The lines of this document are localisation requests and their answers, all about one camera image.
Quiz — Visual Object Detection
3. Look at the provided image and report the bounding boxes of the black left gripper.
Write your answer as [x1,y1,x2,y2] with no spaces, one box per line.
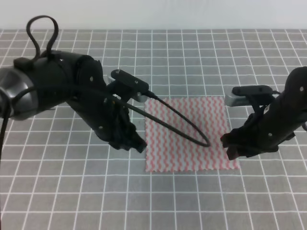
[71,55,147,153]

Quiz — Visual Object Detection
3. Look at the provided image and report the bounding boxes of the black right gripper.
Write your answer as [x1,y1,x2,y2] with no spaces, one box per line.
[220,68,307,161]

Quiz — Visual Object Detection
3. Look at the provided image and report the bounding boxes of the pink white wavy towel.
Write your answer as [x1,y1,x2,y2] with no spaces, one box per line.
[145,96,239,172]

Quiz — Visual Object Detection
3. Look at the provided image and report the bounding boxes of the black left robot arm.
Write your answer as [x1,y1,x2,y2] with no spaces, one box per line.
[0,51,149,152]

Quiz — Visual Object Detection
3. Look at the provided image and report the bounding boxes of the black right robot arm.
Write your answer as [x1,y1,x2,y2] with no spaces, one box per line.
[221,67,307,160]

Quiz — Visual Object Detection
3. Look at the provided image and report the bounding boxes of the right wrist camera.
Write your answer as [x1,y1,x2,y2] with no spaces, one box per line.
[224,85,280,107]

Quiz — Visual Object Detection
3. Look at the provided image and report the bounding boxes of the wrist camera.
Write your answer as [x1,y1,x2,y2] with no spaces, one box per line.
[224,85,280,107]
[107,69,149,103]

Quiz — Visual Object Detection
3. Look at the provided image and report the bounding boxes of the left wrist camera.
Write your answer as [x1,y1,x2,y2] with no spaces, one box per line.
[107,69,149,103]

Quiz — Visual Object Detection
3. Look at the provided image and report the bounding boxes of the black left camera cable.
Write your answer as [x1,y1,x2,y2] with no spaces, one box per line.
[0,15,211,183]

